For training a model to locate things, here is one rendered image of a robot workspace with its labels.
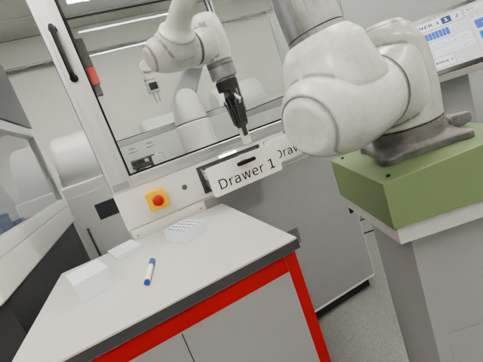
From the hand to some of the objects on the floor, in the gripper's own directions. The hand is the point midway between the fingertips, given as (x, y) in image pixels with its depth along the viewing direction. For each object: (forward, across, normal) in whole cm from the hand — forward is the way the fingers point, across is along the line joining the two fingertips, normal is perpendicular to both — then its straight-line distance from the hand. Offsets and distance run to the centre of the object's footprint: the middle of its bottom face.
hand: (244, 135), depth 108 cm
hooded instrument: (+95, +48, +179) cm, 208 cm away
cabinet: (+104, +58, +2) cm, 119 cm away
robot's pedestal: (+96, -57, -14) cm, 113 cm away
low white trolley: (+96, -20, +48) cm, 109 cm away
